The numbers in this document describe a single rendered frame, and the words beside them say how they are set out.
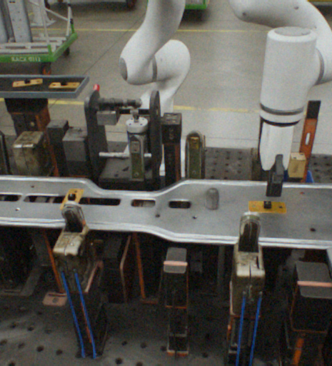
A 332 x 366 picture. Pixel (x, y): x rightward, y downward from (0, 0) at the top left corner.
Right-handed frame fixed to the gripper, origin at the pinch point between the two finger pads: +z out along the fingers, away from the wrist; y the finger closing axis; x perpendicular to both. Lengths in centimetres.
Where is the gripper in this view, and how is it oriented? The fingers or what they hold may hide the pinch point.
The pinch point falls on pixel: (270, 179)
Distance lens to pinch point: 89.5
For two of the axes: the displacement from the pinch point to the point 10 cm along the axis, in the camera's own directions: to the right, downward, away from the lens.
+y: -1.1, 5.8, -8.0
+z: 0.4, 8.1, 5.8
